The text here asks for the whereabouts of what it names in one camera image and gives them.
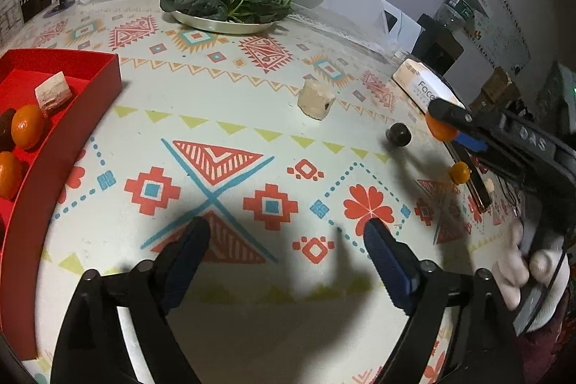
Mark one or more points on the person's right hand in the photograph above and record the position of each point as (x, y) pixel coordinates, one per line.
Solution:
(540, 271)

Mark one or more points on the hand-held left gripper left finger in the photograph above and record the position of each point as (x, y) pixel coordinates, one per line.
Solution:
(184, 271)

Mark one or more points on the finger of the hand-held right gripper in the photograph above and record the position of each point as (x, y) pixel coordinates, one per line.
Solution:
(472, 142)
(450, 112)

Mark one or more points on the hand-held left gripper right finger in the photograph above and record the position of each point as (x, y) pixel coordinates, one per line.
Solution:
(391, 271)

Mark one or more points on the person's right forearm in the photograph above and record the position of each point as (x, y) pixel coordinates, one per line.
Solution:
(549, 352)

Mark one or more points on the small beige wedge chunk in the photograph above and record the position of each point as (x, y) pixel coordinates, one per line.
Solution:
(54, 92)

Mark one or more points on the colourful wall chart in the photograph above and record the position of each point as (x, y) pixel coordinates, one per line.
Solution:
(504, 24)

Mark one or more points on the white tissue box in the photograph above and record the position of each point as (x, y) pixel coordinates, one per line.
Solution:
(420, 85)

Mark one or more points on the red rectangular box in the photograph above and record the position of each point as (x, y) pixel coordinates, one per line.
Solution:
(67, 64)

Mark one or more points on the brown cardboard box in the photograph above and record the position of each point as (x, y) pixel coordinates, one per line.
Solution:
(499, 86)

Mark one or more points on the dark brown water chestnut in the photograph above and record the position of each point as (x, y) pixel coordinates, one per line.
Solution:
(398, 134)

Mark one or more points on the white appliance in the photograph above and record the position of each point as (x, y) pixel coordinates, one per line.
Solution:
(405, 26)

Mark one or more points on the patterned tablecloth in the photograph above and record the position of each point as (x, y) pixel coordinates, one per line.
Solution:
(252, 109)

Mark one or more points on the small orange kumquat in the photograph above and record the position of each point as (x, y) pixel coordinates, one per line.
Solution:
(460, 172)

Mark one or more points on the round metal plate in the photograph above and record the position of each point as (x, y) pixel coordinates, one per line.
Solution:
(216, 25)

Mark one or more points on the dark red jujube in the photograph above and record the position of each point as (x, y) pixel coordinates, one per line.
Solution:
(5, 131)

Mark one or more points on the large orange mandarin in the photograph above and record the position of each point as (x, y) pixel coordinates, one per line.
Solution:
(27, 126)
(9, 176)

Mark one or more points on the black box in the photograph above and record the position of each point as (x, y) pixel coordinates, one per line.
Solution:
(438, 44)

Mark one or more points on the beige cylindrical food chunk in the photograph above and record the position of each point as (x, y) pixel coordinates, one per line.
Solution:
(316, 98)

